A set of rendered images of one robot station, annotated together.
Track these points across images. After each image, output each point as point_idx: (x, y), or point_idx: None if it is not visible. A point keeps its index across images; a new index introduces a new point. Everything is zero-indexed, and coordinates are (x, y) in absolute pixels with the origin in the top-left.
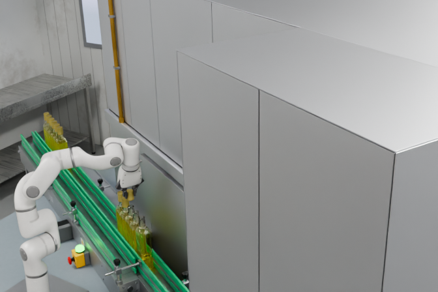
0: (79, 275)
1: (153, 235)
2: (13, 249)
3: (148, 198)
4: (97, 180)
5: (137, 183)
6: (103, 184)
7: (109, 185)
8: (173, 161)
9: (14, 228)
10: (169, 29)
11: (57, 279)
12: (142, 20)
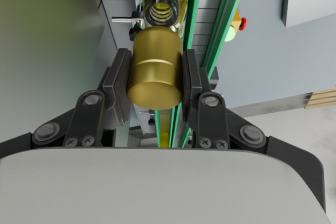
0: None
1: None
2: (255, 76)
3: (72, 52)
4: (145, 118)
5: (40, 162)
6: (141, 114)
7: (141, 113)
8: None
9: (231, 97)
10: None
11: None
12: None
